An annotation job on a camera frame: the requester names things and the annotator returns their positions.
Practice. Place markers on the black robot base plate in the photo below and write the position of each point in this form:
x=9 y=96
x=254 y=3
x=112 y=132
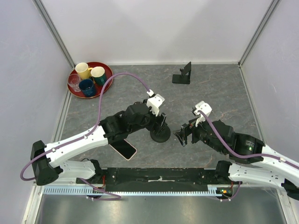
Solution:
x=157 y=179

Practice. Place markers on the clear drinking glass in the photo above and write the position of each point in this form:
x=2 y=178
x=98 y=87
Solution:
x=73 y=81

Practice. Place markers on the yellow mug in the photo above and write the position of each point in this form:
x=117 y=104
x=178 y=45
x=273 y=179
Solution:
x=83 y=70

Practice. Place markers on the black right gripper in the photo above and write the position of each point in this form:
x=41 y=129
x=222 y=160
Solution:
x=187 y=129

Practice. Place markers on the black angled desk phone stand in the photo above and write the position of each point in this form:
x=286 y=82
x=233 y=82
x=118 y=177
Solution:
x=184 y=77

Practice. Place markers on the pink-cased smartphone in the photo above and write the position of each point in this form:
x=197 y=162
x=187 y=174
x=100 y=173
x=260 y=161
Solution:
x=124 y=148

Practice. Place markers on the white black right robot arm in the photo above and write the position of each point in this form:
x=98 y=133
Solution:
x=254 y=161

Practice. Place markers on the black round-base phone stand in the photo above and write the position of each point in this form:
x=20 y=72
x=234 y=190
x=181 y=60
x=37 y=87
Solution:
x=161 y=138

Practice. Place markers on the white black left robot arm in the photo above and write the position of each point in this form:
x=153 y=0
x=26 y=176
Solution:
x=51 y=161

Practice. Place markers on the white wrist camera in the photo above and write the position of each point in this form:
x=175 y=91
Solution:
x=154 y=102
x=198 y=109

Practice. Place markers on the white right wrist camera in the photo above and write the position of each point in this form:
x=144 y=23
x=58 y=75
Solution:
x=198 y=109

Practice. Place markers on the green mug white inside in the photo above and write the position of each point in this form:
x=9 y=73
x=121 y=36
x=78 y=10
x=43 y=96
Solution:
x=99 y=75

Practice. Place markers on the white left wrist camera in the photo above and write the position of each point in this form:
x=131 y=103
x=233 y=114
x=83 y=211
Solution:
x=154 y=102

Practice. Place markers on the dark blue mug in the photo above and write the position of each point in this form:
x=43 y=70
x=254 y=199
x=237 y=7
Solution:
x=88 y=88

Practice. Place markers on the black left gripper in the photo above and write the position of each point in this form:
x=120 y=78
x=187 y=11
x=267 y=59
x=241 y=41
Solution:
x=154 y=126

